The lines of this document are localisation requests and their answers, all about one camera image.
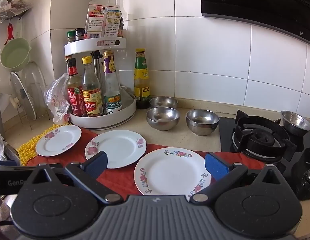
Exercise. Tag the red-capped soy sauce bottle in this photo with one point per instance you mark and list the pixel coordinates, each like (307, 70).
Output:
(73, 92)

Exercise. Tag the yellow bobble mat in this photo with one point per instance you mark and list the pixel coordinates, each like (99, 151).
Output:
(28, 146)

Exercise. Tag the dark bottle red label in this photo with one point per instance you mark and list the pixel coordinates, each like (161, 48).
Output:
(121, 27)

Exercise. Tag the yellow-capped vinegar bottle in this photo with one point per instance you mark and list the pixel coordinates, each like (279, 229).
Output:
(91, 95)

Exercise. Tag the plastic bag of dried goods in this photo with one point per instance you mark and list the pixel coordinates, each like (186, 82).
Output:
(9, 5)

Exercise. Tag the scalloped floral white plate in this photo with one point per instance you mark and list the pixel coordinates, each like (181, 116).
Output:
(117, 146)

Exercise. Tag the green yellow label sauce bottle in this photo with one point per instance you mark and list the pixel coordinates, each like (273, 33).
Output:
(141, 80)

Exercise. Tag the white-rimmed pot lid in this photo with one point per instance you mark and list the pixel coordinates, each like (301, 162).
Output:
(22, 92)

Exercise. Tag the large floral white plate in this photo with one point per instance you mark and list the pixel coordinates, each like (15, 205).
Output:
(170, 171)

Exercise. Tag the glass pot lid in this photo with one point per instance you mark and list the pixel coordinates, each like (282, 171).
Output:
(36, 77)

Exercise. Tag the red cloth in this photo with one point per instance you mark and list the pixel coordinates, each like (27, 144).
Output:
(124, 177)

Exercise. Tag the black glass gas stove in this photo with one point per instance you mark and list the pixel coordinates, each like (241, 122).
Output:
(305, 152)

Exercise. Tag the black burner grate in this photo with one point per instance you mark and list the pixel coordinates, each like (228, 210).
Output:
(263, 136)

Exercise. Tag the dark-capped small jar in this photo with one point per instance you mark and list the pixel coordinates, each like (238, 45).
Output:
(79, 33)

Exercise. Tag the green-capped small bottle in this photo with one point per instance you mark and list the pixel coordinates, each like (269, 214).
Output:
(71, 37)

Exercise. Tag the pink seasoning packet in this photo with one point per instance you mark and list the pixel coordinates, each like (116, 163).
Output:
(96, 21)

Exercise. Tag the red fish ornament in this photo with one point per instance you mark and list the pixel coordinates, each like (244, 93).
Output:
(9, 33)

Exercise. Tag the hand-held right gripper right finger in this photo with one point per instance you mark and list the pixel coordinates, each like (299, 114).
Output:
(215, 166)

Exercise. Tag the yellow white seasoning packet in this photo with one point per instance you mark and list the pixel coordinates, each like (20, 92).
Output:
(112, 22)

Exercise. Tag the black range hood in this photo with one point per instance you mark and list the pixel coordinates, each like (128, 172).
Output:
(257, 0)

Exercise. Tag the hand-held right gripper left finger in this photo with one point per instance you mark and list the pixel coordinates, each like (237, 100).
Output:
(96, 165)

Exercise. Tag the green instant noodle cup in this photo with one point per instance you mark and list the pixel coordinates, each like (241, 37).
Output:
(111, 87)

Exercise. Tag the black stove knob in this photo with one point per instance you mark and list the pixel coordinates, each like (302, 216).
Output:
(307, 178)

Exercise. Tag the white plastic tub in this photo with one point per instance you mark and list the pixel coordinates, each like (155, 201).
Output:
(94, 45)

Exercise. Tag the clear plastic bag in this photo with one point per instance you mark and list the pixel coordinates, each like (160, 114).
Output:
(57, 97)

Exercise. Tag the small floral white plate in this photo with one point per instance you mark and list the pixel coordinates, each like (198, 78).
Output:
(58, 140)

